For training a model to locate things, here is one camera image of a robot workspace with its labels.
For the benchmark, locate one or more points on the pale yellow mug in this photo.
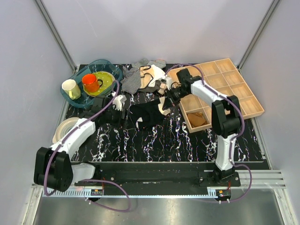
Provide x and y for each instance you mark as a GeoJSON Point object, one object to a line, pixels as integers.
{"type": "Point", "coordinates": [71, 88]}

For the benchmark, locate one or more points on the beige white underwear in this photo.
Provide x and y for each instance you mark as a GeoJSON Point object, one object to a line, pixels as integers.
{"type": "Point", "coordinates": [149, 75]}

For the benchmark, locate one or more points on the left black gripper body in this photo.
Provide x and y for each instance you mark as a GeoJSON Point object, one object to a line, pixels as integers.
{"type": "Point", "coordinates": [116, 119]}

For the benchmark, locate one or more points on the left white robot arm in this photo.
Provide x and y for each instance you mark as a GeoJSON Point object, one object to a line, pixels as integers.
{"type": "Point", "coordinates": [53, 168]}

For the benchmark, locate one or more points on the rolled tan underwear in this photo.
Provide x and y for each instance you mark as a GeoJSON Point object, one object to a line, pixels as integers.
{"type": "Point", "coordinates": [196, 119]}

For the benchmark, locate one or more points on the green dotted plate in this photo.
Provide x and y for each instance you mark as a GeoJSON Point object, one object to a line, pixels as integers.
{"type": "Point", "coordinates": [105, 80]}

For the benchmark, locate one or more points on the dark beige folded underwear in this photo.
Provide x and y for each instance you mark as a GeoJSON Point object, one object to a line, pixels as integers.
{"type": "Point", "coordinates": [159, 87]}

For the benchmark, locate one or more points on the orange mug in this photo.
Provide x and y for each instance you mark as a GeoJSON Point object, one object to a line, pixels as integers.
{"type": "Point", "coordinates": [91, 83]}

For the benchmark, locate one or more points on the blue transparent plastic basket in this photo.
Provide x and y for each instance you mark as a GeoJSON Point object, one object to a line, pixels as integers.
{"type": "Point", "coordinates": [96, 66]}

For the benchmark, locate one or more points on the striped grey garment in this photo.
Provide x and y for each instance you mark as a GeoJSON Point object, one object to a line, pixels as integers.
{"type": "Point", "coordinates": [131, 81]}

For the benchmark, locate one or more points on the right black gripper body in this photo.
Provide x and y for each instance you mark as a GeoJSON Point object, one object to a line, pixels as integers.
{"type": "Point", "coordinates": [174, 95]}

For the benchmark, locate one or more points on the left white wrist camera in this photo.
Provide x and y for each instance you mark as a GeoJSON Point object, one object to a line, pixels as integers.
{"type": "Point", "coordinates": [118, 102]}

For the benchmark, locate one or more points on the wooden compartment tray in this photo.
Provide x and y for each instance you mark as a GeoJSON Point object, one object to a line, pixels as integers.
{"type": "Point", "coordinates": [223, 76]}

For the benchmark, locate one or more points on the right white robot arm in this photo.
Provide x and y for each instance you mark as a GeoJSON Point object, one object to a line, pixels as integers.
{"type": "Point", "coordinates": [226, 117]}

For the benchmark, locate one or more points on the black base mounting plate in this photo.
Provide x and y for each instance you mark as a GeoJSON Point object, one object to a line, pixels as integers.
{"type": "Point", "coordinates": [161, 179]}

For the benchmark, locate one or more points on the black underwear beige waistband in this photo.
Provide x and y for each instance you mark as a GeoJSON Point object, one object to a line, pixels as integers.
{"type": "Point", "coordinates": [149, 114]}

